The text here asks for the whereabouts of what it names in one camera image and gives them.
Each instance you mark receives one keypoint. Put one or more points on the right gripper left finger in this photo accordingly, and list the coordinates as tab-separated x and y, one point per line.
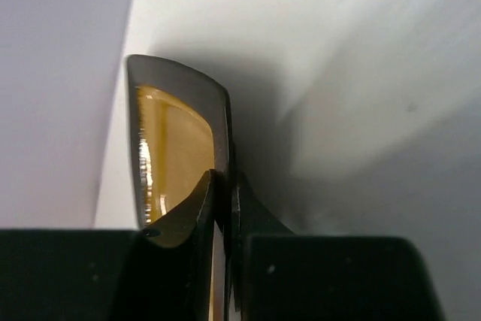
112	268

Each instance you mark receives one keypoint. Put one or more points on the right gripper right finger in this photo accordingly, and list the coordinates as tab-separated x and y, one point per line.
279	275

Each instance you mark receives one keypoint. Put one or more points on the amber black-rimmed square plate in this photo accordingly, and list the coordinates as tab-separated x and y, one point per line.
182	163

